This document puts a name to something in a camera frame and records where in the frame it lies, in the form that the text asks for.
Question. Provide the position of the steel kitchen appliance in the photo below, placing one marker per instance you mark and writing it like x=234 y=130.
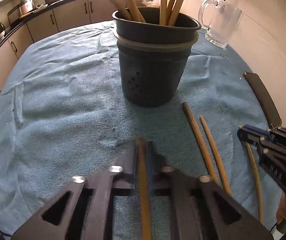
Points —
x=25 y=6

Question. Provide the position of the blue tablecloth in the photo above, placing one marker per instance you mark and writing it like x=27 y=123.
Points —
x=57 y=105

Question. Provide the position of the dark grey chopstick holder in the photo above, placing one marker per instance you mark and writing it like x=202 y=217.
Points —
x=153 y=75

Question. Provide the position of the beige kitchen cabinets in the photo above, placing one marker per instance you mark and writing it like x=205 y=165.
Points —
x=42 y=27

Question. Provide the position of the clear glass mug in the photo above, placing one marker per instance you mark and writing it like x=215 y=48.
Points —
x=225 y=25

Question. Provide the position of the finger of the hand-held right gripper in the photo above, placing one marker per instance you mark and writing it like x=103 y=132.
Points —
x=251 y=140
x=260 y=133

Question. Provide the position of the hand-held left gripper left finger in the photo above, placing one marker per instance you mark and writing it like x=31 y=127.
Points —
x=130 y=160

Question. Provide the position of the black phone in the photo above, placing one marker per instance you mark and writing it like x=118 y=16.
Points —
x=263 y=97

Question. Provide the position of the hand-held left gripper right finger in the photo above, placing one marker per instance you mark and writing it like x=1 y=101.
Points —
x=155 y=162

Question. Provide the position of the black kitchen countertop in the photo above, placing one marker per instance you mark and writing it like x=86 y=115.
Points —
x=15 y=26

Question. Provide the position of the person's right hand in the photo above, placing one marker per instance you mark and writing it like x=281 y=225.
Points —
x=282 y=208

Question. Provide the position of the white plate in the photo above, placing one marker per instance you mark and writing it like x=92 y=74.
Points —
x=39 y=7

